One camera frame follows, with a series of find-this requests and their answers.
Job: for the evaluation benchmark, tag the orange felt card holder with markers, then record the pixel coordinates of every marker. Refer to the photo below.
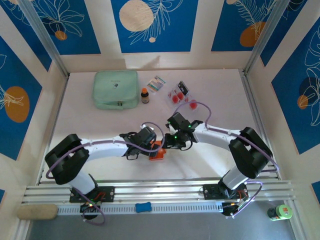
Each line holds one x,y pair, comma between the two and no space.
156,156

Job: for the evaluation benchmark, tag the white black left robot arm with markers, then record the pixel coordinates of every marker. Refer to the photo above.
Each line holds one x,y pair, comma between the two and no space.
107,151

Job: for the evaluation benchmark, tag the white credit card red circles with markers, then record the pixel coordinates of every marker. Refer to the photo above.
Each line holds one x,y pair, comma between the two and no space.
193,106

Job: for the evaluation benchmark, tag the credit card with black block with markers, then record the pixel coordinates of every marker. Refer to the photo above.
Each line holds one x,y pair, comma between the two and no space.
183,88

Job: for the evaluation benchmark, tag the clear pack of red discs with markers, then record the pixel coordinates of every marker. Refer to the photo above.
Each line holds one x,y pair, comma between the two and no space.
176,98

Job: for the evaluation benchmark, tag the brown bottle orange cap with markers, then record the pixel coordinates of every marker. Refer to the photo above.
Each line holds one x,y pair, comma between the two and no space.
145,98

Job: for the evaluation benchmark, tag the blue white sachet packet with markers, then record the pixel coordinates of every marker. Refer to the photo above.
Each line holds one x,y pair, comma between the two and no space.
156,83

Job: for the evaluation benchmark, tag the mint green zip pouch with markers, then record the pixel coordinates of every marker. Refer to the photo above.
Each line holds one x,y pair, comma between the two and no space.
112,85

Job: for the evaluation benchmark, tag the blue bone-shaped object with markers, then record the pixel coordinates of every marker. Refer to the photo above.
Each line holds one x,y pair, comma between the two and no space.
143,208

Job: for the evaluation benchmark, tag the black electronics module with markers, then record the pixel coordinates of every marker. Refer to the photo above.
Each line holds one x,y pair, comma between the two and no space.
228,208
88,206

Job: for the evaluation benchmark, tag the beige foam block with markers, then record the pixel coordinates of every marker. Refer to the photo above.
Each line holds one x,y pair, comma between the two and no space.
37,212

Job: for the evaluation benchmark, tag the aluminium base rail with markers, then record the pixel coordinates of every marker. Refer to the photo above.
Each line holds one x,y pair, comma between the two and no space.
160,188

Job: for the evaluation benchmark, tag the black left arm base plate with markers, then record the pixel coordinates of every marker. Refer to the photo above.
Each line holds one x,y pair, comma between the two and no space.
107,193

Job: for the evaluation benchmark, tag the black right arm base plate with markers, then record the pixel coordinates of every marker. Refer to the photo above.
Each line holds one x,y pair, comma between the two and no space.
211,191

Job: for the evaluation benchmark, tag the aluminium table side rail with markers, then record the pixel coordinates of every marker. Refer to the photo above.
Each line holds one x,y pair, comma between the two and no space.
255,112
59,105

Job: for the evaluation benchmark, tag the aluminium frame post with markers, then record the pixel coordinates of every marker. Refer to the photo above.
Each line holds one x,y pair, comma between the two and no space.
266,35
43,35

